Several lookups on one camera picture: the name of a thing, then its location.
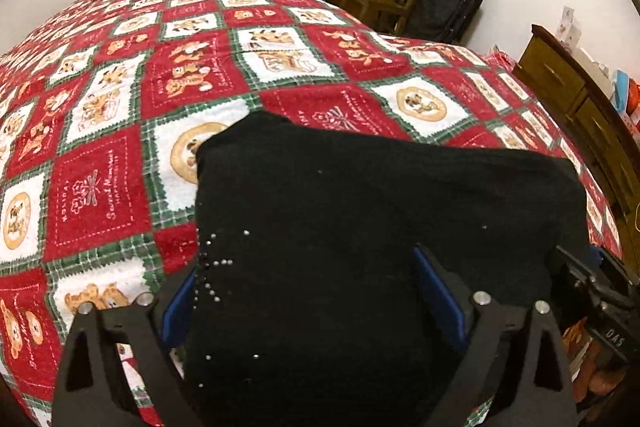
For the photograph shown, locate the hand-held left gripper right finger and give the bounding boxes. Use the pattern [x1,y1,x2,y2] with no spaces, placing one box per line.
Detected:
[413,245,579,427]

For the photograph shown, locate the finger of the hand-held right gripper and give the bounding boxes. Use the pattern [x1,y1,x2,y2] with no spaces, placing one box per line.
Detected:
[554,245,608,288]

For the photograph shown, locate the dark wooden dresser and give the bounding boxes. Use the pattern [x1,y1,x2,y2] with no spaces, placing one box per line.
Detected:
[514,23,640,260]

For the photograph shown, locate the orange container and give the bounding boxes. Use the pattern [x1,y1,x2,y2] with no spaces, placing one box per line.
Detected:
[626,78,640,120]

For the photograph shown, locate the black suitcase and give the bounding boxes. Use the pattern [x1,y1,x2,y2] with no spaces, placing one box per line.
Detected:
[401,0,487,46]

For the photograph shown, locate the black pants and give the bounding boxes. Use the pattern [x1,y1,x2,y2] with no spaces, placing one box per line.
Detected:
[180,111,591,427]

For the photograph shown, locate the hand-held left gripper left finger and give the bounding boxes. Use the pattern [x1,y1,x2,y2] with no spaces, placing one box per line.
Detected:
[51,268,202,427]

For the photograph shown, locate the white box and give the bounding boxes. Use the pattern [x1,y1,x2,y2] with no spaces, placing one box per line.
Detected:
[574,46,612,80]

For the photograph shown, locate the blue container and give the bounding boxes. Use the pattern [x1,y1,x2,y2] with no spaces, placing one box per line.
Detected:
[611,70,634,110]

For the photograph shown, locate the red printed blanket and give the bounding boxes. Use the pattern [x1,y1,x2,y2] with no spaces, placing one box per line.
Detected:
[0,0,628,427]

